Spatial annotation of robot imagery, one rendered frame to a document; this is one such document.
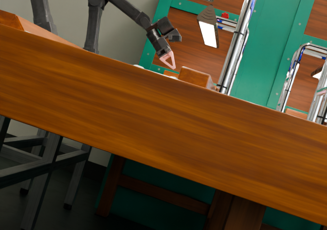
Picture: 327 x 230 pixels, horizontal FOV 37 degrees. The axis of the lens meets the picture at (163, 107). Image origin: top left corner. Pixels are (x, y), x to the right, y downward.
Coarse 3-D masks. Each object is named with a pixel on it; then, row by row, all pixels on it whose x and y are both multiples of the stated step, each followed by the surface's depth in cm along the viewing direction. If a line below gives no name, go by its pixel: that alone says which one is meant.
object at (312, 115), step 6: (324, 66) 125; (324, 72) 124; (324, 78) 124; (318, 84) 125; (324, 84) 124; (318, 90) 122; (324, 90) 114; (318, 96) 124; (324, 96) 110; (312, 102) 125; (318, 102) 124; (324, 102) 110; (312, 108) 124; (318, 108) 124; (324, 108) 109; (312, 114) 124; (318, 114) 110; (324, 114) 109; (312, 120) 124; (318, 120) 110; (324, 120) 109
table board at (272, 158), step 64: (0, 64) 88; (64, 64) 86; (128, 64) 85; (64, 128) 86; (128, 128) 84; (192, 128) 83; (256, 128) 82; (320, 128) 80; (256, 192) 81; (320, 192) 80
